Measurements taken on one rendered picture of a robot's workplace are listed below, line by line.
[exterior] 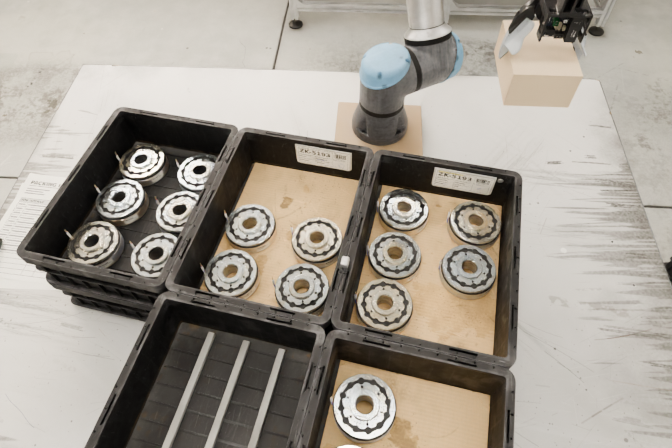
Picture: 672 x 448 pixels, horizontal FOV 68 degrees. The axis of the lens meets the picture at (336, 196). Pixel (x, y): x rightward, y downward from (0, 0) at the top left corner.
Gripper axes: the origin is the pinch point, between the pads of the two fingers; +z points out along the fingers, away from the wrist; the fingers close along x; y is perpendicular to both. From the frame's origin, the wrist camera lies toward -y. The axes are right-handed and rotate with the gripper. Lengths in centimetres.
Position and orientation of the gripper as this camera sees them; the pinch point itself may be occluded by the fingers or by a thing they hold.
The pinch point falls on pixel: (537, 56)
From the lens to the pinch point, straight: 105.3
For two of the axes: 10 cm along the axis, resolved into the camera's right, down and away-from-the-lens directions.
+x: 10.0, 0.5, -0.6
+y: -0.7, 8.1, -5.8
